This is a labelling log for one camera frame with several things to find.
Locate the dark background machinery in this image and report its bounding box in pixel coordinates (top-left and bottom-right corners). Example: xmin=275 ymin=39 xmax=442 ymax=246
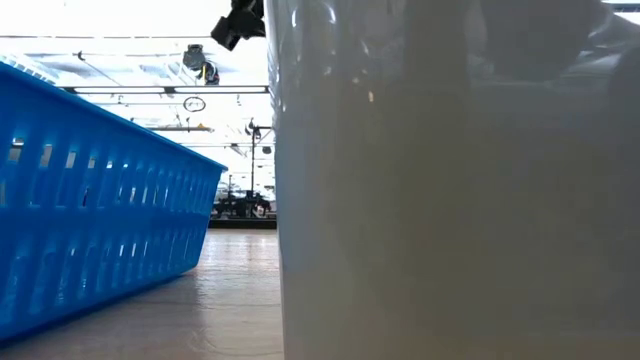
xmin=212 ymin=174 xmax=276 ymax=220

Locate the grey ceiling rail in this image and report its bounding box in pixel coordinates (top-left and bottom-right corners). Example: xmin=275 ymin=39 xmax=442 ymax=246
xmin=57 ymin=85 xmax=270 ymax=96

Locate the pale grey plastic bin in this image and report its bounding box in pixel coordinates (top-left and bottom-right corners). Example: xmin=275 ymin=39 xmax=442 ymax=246
xmin=264 ymin=0 xmax=640 ymax=360

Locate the black aluminium table frame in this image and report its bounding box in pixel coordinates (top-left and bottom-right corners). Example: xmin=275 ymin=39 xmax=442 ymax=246
xmin=208 ymin=218 xmax=278 ymax=231

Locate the black light stand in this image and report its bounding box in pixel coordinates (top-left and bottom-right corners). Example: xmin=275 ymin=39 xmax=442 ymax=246
xmin=244 ymin=118 xmax=275 ymax=201

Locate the black hanging ceiling device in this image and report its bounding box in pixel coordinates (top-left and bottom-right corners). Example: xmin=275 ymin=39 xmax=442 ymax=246
xmin=181 ymin=44 xmax=221 ymax=87

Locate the blue slotted plastic basket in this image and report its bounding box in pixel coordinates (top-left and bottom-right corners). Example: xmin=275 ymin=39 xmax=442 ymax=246
xmin=0 ymin=62 xmax=229 ymax=346

